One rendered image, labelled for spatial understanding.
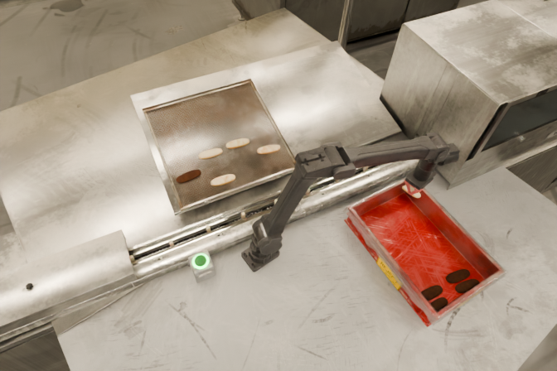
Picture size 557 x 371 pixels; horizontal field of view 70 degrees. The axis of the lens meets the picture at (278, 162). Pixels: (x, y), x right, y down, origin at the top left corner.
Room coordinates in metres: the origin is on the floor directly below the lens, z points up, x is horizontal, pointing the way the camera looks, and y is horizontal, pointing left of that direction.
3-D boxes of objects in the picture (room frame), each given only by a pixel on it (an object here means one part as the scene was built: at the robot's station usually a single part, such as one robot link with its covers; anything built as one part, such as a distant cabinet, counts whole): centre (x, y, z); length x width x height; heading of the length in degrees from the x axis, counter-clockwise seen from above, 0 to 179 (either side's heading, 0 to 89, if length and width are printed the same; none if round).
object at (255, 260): (0.66, 0.04, 0.86); 0.12 x 0.09 x 0.08; 130
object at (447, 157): (0.90, -0.54, 1.18); 0.11 x 0.09 x 0.12; 112
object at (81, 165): (1.37, 0.34, 0.41); 1.80 x 1.16 x 0.82; 130
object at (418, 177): (0.88, -0.50, 1.09); 0.10 x 0.07 x 0.07; 135
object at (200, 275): (0.59, 0.24, 0.84); 0.08 x 0.08 x 0.11; 29
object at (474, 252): (0.72, -0.53, 0.87); 0.49 x 0.34 x 0.10; 33
